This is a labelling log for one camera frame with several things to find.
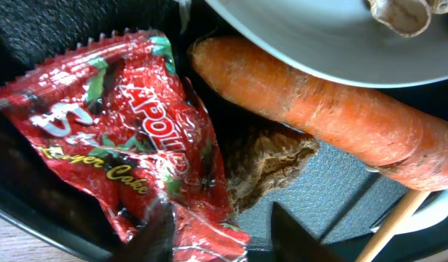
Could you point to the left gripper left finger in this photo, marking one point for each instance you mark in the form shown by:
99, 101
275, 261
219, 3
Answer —
154, 243

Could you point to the wooden chopstick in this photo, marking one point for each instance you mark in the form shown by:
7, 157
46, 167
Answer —
399, 214

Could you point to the grey plate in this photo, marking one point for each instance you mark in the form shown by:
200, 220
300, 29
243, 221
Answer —
340, 41

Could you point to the brown food chunk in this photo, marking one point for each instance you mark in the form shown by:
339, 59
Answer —
264, 160

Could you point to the nut shells pile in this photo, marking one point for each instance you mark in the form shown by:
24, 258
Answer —
407, 18

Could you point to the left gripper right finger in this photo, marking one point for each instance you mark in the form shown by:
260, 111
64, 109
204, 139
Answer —
292, 243

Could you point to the orange carrot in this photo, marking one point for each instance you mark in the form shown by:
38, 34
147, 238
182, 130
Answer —
401, 142

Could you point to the red snack wrapper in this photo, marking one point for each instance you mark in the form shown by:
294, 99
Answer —
114, 120

